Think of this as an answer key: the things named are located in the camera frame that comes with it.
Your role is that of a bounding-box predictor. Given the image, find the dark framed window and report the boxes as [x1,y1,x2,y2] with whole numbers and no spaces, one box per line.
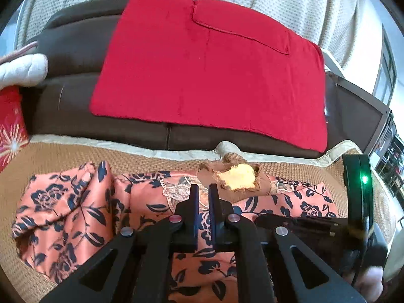
[372,24,399,105]

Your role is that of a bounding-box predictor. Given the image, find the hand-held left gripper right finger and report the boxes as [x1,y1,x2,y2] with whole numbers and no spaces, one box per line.
[209,185,367,303]

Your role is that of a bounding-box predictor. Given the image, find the white textured sofa cover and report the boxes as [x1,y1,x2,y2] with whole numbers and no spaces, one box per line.
[13,0,390,79]

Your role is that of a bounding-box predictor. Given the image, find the brown cloth with yellow patch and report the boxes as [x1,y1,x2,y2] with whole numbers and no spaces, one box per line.
[197,153,276,203]

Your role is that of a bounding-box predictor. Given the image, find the cluttered storage shelves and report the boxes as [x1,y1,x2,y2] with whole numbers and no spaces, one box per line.
[371,114,404,198]

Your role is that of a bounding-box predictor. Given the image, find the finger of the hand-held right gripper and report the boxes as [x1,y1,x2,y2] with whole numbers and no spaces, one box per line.
[255,213,348,242]

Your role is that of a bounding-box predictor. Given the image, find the brown sofa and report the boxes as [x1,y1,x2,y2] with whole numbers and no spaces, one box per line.
[19,0,373,160]

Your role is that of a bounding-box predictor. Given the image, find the red knit cloth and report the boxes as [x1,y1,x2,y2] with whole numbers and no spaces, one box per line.
[89,0,329,154]

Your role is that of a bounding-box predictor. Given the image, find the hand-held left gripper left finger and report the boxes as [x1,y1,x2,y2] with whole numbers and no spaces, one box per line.
[39,185,199,303]

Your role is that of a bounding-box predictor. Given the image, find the woven mat with cream border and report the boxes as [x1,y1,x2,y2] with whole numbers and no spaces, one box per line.
[0,134,398,303]

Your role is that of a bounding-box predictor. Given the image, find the white quilted cushion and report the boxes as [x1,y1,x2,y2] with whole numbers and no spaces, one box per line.
[0,46,49,89]

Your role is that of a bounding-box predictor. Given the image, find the brown wooden cabinet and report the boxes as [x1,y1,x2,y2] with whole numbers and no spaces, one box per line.
[325,69,392,162]

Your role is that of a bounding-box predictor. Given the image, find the orange floral garment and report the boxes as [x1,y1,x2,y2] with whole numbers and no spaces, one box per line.
[12,161,339,303]

